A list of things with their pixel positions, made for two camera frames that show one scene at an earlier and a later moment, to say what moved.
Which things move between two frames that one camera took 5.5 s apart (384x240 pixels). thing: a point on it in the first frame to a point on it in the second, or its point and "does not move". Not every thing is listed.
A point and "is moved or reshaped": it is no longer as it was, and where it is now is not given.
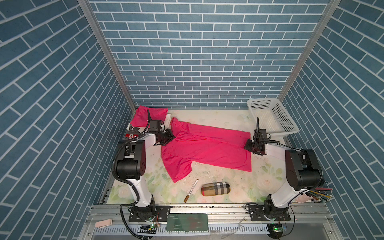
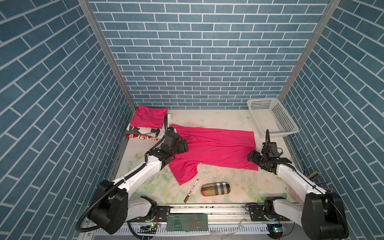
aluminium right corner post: (329, 12) does not move
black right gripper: (247, 146) to (254, 158)
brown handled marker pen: (189, 193) does not move
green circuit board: (187, 222) does not move
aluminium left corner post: (109, 51) does not move
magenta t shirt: (204, 144) is moved or reshaped
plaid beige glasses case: (215, 189) does not move
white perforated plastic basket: (272, 116) does not move
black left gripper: (169, 136) to (183, 145)
